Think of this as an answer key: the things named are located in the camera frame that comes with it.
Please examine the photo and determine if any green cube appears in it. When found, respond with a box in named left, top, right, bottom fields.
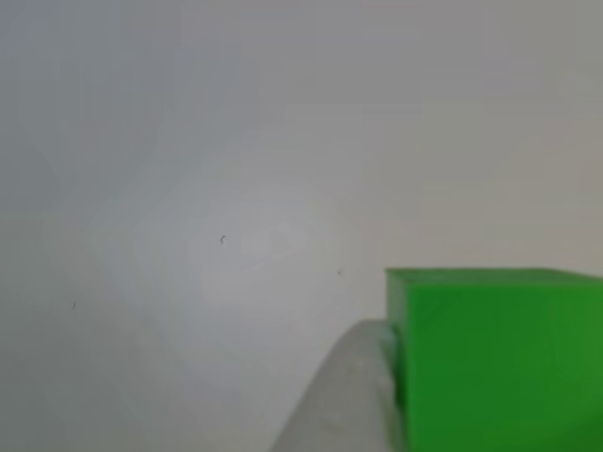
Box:
left=383, top=266, right=603, bottom=452

